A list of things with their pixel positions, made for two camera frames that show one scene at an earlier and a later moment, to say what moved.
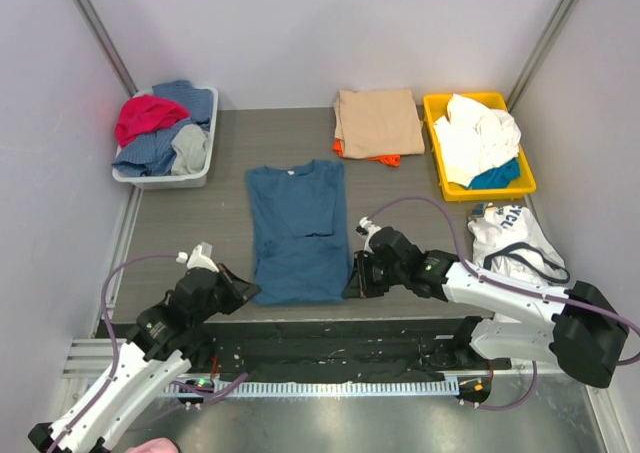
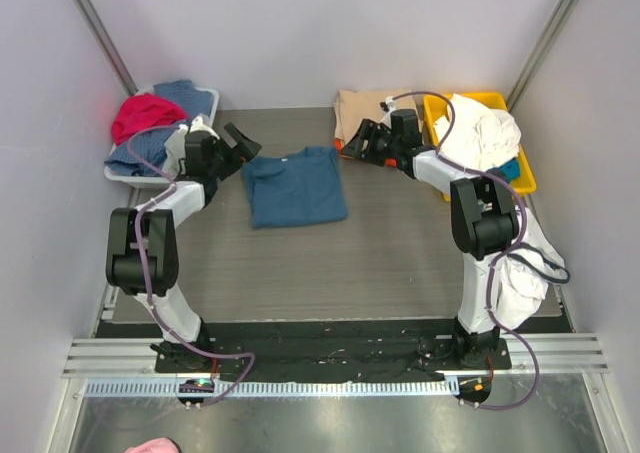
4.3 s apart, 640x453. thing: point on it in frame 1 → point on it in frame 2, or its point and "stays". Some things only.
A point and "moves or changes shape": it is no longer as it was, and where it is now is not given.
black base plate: [321, 350] stays
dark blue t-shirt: [300, 225] moves or changes shape
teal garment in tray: [497, 177] stays
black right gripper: [370, 273] → [373, 139]
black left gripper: [226, 287] → [228, 150]
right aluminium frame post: [551, 39] stays
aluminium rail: [91, 359] stays
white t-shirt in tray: [473, 137] stays
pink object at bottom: [158, 445] stays
